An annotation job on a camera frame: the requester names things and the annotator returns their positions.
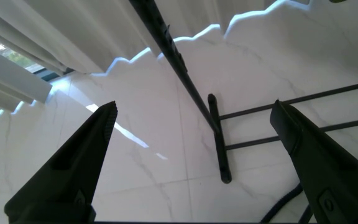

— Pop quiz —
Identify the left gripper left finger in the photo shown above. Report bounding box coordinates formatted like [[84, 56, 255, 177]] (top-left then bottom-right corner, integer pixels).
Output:
[[3, 101, 119, 223]]

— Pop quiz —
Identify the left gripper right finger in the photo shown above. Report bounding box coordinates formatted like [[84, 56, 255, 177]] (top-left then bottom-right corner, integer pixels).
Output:
[[269, 99, 358, 223]]

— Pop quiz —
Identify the black clothes rack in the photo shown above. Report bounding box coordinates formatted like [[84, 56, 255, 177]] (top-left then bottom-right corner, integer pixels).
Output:
[[128, 0, 358, 184]]

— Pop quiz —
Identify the window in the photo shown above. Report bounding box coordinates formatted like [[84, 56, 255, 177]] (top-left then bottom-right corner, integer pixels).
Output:
[[0, 30, 74, 82]]

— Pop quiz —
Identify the black cable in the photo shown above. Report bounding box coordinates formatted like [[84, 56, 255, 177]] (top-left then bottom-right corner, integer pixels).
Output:
[[260, 182, 314, 223]]

